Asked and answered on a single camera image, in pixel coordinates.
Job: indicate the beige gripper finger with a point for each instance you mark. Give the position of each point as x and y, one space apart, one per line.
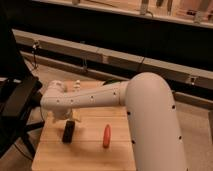
74 116

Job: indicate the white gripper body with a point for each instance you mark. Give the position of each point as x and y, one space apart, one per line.
60 113

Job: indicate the black eraser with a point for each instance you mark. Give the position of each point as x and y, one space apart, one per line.
68 131

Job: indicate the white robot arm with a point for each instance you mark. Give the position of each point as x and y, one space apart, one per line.
151 112

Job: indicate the white bottle toy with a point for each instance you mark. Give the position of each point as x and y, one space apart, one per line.
77 85

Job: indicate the orange carrot toy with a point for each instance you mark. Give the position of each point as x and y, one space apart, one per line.
107 136

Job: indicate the black stand left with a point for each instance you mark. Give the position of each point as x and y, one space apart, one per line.
19 94

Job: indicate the green bowl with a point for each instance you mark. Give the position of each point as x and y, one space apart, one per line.
112 81

